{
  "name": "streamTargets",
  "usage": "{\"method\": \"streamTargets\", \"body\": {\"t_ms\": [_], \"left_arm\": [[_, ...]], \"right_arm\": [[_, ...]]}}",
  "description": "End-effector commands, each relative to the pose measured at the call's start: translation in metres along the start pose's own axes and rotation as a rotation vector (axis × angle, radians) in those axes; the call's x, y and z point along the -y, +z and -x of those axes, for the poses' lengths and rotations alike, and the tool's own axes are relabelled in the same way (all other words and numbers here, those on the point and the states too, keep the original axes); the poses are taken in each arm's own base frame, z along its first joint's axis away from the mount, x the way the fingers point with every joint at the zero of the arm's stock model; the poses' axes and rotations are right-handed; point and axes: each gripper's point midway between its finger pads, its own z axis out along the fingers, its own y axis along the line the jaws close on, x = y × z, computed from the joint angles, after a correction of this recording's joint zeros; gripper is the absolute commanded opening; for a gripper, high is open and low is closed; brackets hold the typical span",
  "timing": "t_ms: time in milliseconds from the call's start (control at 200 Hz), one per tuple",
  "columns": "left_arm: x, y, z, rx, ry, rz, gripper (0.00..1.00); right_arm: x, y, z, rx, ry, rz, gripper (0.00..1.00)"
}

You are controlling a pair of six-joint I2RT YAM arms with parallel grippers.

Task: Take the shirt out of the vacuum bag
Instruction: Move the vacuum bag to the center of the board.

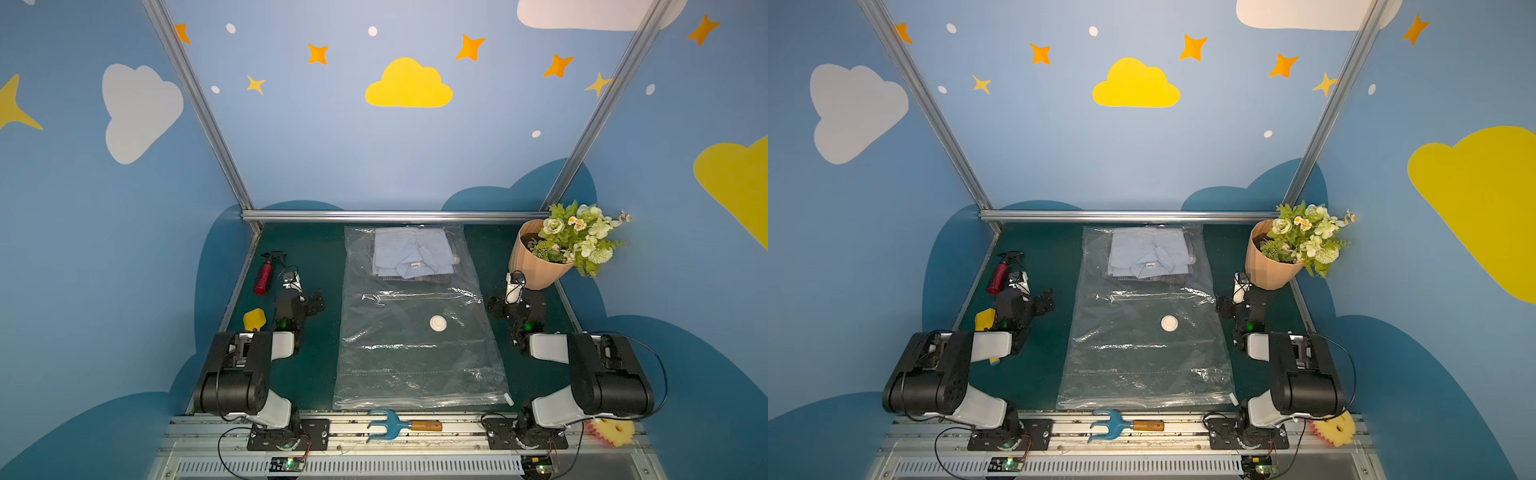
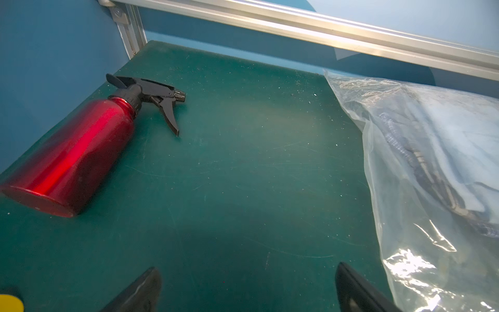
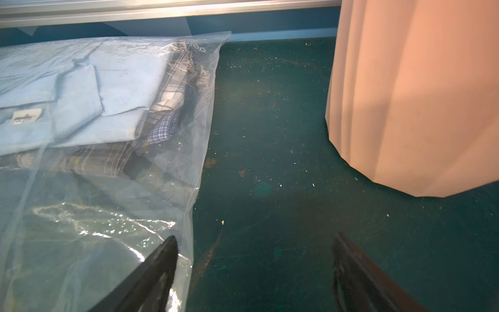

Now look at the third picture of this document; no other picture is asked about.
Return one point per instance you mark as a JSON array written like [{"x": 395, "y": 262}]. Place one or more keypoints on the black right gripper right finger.
[{"x": 360, "y": 285}]

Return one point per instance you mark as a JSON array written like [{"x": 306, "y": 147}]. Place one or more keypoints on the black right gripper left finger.
[{"x": 147, "y": 287}]

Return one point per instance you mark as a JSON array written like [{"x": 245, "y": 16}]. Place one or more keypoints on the dark plaid shirt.
[{"x": 110, "y": 159}]

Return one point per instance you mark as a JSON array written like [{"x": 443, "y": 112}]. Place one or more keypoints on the clear plastic vacuum bag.
[{"x": 69, "y": 240}]

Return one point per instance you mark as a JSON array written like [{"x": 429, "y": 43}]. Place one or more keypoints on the light blue shirt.
[{"x": 78, "y": 92}]

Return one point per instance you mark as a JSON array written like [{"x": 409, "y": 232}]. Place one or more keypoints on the tan ribbed flower pot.
[{"x": 413, "y": 98}]

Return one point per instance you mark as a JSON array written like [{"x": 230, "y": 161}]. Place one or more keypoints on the aluminium back frame rail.
[{"x": 43, "y": 13}]

